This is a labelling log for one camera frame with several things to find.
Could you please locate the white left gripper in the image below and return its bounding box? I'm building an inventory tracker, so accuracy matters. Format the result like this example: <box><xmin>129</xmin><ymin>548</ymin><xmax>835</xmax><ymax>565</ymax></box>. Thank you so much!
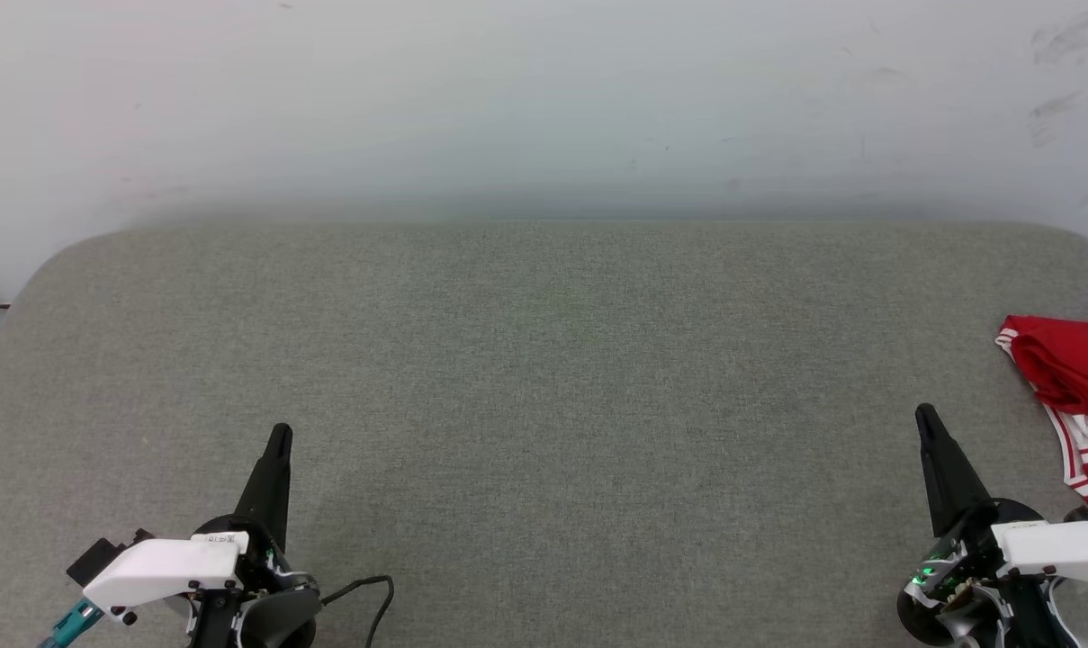
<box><xmin>82</xmin><ymin>423</ymin><xmax>294</xmax><ymax>622</ymax></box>

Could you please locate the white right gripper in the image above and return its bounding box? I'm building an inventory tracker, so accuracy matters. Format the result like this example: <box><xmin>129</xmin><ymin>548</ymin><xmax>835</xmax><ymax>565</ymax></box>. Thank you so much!
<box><xmin>914</xmin><ymin>402</ymin><xmax>1088</xmax><ymax>584</ymax></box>

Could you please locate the red basketball jersey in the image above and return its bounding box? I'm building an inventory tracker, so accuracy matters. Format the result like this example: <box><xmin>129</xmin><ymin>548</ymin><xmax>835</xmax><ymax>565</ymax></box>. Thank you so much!
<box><xmin>995</xmin><ymin>314</ymin><xmax>1088</xmax><ymax>518</ymax></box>

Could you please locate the grey fabric sofa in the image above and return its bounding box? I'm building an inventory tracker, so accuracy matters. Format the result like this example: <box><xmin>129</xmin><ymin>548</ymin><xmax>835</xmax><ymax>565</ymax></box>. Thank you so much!
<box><xmin>0</xmin><ymin>220</ymin><xmax>1088</xmax><ymax>648</ymax></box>

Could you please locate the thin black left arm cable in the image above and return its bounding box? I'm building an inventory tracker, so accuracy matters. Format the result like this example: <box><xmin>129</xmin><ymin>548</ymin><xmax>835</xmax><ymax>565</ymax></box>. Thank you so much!
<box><xmin>321</xmin><ymin>574</ymin><xmax>396</xmax><ymax>648</ymax></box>

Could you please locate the teal cable connector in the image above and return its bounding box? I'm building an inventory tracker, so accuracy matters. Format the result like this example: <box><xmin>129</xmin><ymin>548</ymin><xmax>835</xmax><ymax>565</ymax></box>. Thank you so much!
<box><xmin>38</xmin><ymin>598</ymin><xmax>105</xmax><ymax>648</ymax></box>

